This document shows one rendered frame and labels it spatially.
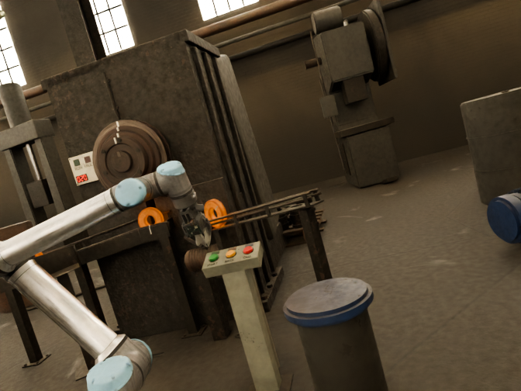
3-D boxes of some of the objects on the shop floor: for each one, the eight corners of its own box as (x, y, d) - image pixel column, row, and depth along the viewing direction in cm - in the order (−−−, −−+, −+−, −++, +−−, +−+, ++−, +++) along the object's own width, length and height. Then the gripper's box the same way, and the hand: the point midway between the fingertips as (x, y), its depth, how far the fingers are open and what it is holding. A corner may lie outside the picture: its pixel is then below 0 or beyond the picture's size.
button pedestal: (247, 382, 192) (208, 250, 186) (299, 374, 187) (261, 239, 180) (239, 404, 177) (196, 263, 170) (295, 396, 172) (253, 250, 165)
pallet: (203, 265, 430) (191, 223, 425) (227, 242, 509) (216, 207, 504) (320, 240, 400) (308, 195, 395) (326, 220, 478) (316, 182, 473)
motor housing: (214, 332, 257) (188, 247, 251) (249, 326, 252) (224, 239, 246) (208, 343, 244) (181, 254, 238) (244, 337, 239) (217, 246, 233)
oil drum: (471, 198, 400) (450, 104, 390) (541, 182, 387) (521, 84, 377) (493, 211, 343) (469, 101, 333) (576, 193, 329) (553, 77, 320)
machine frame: (160, 299, 357) (94, 89, 338) (284, 272, 333) (222, 46, 314) (115, 342, 286) (29, 81, 267) (269, 313, 263) (187, 24, 243)
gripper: (172, 213, 159) (194, 257, 169) (194, 207, 157) (215, 253, 167) (177, 202, 167) (198, 245, 176) (199, 196, 165) (219, 240, 174)
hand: (207, 242), depth 173 cm, fingers closed
